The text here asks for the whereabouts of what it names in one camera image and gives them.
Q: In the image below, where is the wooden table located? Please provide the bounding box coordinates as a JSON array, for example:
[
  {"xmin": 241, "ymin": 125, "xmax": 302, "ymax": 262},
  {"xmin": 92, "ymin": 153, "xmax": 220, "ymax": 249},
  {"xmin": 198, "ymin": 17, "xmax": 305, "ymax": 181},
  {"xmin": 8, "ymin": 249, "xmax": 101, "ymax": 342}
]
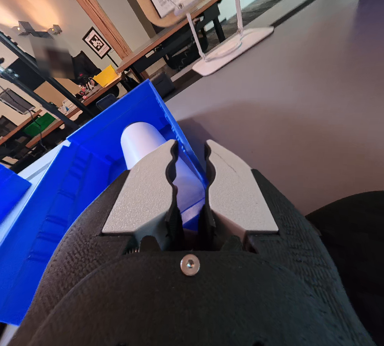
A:
[
  {"xmin": 115, "ymin": 0, "xmax": 233, "ymax": 82},
  {"xmin": 0, "ymin": 109, "xmax": 42, "ymax": 145},
  {"xmin": 25, "ymin": 73, "xmax": 123, "ymax": 148}
]

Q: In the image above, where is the yellow plastic bin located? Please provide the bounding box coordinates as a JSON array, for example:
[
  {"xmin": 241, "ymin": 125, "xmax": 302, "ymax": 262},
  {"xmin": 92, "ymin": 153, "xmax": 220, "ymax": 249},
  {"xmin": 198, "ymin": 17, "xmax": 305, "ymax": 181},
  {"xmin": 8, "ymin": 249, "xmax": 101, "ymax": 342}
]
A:
[{"xmin": 93, "ymin": 65, "xmax": 117, "ymax": 87}]

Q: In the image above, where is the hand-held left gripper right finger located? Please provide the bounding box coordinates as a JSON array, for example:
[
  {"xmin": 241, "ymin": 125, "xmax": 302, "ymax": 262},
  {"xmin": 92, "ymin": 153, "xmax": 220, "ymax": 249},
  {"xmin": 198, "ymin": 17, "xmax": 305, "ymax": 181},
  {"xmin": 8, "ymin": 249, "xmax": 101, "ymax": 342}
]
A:
[{"xmin": 204, "ymin": 140, "xmax": 279, "ymax": 247}]

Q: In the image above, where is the thin black pole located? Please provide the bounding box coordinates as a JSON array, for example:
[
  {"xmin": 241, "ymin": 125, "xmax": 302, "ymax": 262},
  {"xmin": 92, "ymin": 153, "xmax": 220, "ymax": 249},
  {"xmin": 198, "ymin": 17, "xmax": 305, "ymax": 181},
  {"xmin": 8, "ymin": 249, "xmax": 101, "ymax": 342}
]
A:
[{"xmin": 0, "ymin": 31, "xmax": 96, "ymax": 118}]

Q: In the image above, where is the framed marker picture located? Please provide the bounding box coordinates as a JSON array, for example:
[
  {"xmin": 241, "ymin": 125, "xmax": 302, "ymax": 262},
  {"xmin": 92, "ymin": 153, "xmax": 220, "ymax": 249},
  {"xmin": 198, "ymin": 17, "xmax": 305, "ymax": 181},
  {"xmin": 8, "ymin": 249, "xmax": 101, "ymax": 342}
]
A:
[{"xmin": 82, "ymin": 26, "xmax": 112, "ymax": 59}]

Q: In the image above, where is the black round pad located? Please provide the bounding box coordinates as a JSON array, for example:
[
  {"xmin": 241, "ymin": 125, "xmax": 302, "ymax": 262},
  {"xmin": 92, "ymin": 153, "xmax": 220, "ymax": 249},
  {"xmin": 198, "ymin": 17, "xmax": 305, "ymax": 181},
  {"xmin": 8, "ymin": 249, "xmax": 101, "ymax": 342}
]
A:
[{"xmin": 306, "ymin": 191, "xmax": 384, "ymax": 346}]

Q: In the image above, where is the dark grey case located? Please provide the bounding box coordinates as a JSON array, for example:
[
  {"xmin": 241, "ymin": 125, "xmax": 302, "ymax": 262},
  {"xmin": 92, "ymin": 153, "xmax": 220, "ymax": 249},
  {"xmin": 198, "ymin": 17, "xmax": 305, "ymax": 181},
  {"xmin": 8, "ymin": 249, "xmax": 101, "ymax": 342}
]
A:
[{"xmin": 152, "ymin": 72, "xmax": 176, "ymax": 97}]

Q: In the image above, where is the grey wall lamp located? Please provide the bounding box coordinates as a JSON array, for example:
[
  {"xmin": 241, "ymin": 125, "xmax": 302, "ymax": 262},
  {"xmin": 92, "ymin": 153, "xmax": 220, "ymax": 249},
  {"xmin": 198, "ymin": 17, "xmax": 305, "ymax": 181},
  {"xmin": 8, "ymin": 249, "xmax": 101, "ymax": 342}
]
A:
[{"xmin": 12, "ymin": 20, "xmax": 62, "ymax": 37}]

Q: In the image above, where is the white plastic bottle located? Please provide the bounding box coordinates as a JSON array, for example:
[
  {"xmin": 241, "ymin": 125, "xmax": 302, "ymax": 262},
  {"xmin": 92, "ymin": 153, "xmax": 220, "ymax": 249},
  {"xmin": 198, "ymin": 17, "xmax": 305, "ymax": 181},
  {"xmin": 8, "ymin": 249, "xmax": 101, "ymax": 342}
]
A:
[{"xmin": 120, "ymin": 122, "xmax": 206, "ymax": 226}]

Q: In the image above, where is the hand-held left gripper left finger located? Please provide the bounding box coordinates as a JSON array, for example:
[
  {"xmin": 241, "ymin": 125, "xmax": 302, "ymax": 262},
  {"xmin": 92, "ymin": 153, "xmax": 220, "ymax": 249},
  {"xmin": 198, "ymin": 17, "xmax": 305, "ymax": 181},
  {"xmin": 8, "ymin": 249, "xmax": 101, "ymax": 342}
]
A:
[{"xmin": 102, "ymin": 139, "xmax": 179, "ymax": 250}]

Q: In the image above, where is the blue plastic bin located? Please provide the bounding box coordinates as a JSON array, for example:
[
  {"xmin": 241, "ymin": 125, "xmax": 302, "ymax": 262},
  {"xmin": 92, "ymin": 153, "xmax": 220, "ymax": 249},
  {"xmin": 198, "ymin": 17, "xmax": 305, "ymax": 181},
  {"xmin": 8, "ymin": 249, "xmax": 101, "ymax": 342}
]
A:
[
  {"xmin": 0, "ymin": 164, "xmax": 32, "ymax": 223},
  {"xmin": 0, "ymin": 79, "xmax": 209, "ymax": 325}
]

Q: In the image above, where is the wooden post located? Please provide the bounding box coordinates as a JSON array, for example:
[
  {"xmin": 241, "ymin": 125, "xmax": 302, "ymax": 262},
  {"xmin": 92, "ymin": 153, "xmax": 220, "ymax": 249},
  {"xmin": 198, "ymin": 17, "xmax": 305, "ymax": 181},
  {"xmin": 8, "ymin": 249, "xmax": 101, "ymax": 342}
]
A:
[{"xmin": 73, "ymin": 0, "xmax": 150, "ymax": 81}]

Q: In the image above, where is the black light stand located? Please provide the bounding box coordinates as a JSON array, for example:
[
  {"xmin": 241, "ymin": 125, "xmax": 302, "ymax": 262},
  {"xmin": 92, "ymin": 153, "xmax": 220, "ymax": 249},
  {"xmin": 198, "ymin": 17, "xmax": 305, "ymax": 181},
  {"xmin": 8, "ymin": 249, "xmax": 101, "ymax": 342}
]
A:
[{"xmin": 0, "ymin": 58, "xmax": 80, "ymax": 130}]

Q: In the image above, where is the green plastic bin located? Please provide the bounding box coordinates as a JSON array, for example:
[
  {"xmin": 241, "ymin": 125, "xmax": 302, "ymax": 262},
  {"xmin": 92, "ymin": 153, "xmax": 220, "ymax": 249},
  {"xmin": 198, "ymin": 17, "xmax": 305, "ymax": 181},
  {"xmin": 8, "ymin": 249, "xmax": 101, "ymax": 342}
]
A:
[{"xmin": 23, "ymin": 113, "xmax": 56, "ymax": 137}]

